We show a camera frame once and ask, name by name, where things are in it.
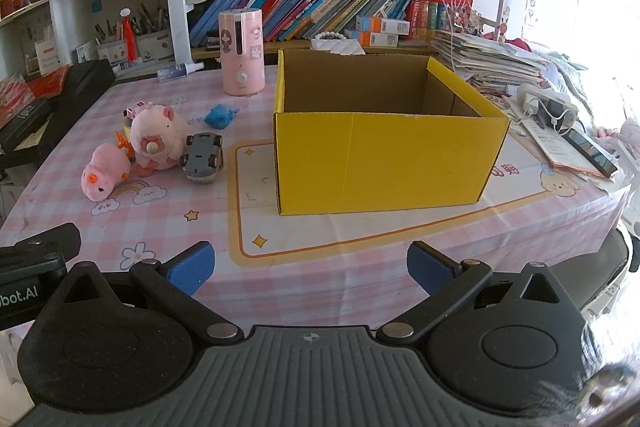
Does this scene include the white box red label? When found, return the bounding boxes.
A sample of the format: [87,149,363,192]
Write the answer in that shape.
[35,39,71,75]

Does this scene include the blue plastic packet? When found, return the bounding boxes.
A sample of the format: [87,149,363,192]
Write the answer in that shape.
[205,104,236,130]

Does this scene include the pink humidifier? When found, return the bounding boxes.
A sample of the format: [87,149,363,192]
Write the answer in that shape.
[218,8,266,96]

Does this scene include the black phone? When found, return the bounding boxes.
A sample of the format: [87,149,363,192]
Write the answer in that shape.
[562,127,618,178]

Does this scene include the row of colourful books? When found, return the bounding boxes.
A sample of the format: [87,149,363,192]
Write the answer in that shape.
[189,0,418,45]

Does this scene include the white pen holder boxes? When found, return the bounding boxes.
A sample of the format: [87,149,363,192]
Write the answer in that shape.
[95,2,171,62]

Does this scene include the large pink pig plush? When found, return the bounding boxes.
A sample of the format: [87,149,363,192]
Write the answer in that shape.
[129,103,188,178]

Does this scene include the red tassel ornament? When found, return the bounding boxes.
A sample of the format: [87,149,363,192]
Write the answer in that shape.
[119,8,138,62]

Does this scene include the white power strip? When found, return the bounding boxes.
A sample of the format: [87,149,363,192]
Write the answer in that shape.
[517,84,578,128]

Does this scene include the yellow cardboard box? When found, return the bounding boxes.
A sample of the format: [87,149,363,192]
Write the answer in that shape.
[272,49,511,216]

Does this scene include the small pink plush toy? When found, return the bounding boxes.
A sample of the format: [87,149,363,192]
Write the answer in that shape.
[81,143,132,202]

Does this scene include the stack of workbooks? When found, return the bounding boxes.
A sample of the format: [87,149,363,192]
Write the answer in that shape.
[432,29,556,84]

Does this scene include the grey knitted cloth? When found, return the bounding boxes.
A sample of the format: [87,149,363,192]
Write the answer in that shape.
[545,57,601,108]

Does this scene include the spray bottle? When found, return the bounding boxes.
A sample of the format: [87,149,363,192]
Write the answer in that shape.
[157,62,205,84]

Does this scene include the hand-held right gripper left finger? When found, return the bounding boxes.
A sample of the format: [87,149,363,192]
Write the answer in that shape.
[62,241,246,345]

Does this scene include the row of thick red dictionaries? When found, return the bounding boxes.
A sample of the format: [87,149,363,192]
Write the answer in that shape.
[405,0,473,42]

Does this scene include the red packet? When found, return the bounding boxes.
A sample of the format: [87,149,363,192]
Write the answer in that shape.
[0,66,71,110]

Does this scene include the orange and white carton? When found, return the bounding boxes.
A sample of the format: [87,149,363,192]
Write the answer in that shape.
[356,16,411,35]
[356,32,399,48]

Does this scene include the pink checked table mat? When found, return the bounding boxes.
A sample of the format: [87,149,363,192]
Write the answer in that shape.
[0,57,631,343]

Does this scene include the black chair seat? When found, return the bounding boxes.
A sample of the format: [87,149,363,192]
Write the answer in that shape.
[582,227,633,318]

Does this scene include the orange paper booklet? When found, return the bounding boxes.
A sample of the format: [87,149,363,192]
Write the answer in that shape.
[525,117,608,180]

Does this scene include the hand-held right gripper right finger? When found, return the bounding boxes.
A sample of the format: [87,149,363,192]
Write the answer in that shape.
[375,241,583,345]

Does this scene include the white quilted bag with beads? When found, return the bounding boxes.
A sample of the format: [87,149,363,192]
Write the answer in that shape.
[310,31,366,56]

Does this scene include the black keyboard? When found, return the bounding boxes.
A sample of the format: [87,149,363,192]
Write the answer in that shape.
[0,59,117,168]

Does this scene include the furry sleeve with silver bead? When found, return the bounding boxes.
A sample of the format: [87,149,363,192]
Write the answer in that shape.
[525,357,640,427]

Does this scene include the grey toy car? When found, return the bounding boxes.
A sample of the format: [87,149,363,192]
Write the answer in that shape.
[180,133,224,182]

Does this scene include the orange toy figure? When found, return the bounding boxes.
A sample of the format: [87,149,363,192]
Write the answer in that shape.
[114,130,136,162]

